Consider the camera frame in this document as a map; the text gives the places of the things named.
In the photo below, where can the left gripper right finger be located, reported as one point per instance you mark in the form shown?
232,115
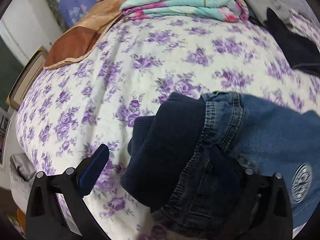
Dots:
265,209

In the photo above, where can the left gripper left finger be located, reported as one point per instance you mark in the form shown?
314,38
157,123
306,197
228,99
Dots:
44,218

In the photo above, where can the folded teal floral blanket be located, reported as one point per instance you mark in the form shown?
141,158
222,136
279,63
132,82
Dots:
223,10

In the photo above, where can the grey cloth beside bed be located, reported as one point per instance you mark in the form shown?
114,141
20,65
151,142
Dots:
21,168

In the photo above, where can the blue denim jeans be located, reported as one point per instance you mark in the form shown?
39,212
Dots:
187,162

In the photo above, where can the purple floral bedspread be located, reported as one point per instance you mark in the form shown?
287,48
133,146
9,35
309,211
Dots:
70,111

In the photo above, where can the orange brown pillow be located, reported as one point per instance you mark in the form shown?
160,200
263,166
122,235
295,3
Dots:
78,41

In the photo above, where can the folded black pants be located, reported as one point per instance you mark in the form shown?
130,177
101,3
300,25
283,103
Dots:
300,52

